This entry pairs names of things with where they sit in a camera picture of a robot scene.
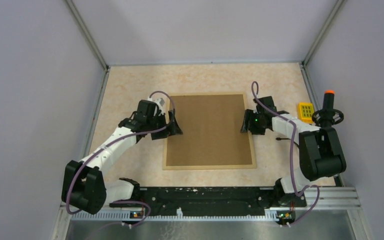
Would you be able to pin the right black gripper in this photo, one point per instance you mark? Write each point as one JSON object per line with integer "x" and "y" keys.
{"x": 247, "y": 125}

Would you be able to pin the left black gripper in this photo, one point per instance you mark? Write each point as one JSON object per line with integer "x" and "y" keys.
{"x": 172, "y": 129}

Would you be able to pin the light wooden picture frame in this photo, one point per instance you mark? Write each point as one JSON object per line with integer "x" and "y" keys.
{"x": 165, "y": 167}

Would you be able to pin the brown backing board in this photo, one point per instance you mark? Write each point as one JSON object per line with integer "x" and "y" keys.
{"x": 208, "y": 132}

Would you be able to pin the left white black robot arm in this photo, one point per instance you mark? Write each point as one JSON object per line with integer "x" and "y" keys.
{"x": 83, "y": 182}

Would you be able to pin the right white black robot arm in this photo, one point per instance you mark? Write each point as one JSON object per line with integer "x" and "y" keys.
{"x": 316, "y": 151}

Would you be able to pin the black mini tripod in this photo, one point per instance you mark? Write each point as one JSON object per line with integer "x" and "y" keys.
{"x": 287, "y": 139}

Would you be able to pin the yellow grid block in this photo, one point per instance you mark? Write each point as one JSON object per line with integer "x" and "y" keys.
{"x": 305, "y": 112}

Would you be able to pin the black microphone orange tip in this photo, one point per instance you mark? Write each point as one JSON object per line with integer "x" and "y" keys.
{"x": 327, "y": 116}

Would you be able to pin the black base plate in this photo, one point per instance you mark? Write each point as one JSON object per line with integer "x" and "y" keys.
{"x": 197, "y": 209}

